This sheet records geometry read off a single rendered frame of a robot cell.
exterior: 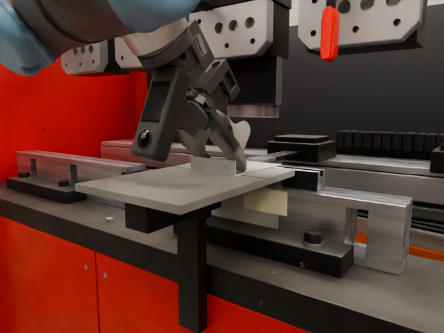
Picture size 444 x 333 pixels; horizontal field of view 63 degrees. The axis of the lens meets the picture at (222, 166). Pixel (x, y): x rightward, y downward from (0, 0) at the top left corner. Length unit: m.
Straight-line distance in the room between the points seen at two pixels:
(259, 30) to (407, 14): 0.20
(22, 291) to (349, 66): 1.03
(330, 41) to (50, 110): 1.03
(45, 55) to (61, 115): 1.01
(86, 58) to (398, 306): 0.74
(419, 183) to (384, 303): 0.35
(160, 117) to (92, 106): 1.00
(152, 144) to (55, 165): 0.64
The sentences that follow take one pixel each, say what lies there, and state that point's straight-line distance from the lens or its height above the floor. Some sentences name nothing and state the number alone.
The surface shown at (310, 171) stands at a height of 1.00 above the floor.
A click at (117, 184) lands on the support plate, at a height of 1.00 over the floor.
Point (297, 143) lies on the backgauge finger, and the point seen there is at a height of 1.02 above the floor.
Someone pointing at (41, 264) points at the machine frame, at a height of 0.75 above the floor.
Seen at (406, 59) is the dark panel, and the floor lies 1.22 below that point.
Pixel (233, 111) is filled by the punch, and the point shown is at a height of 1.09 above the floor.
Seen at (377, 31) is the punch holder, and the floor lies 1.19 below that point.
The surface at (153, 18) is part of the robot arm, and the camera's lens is 0.23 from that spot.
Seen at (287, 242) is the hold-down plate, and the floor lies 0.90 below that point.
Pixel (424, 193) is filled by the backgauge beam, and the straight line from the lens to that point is 0.78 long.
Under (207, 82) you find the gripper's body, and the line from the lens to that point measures 0.46.
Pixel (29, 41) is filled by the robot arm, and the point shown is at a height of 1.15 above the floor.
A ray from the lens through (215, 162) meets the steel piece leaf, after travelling 0.52.
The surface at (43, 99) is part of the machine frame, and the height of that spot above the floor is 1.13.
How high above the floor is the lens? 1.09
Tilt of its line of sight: 9 degrees down
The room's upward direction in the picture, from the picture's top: straight up
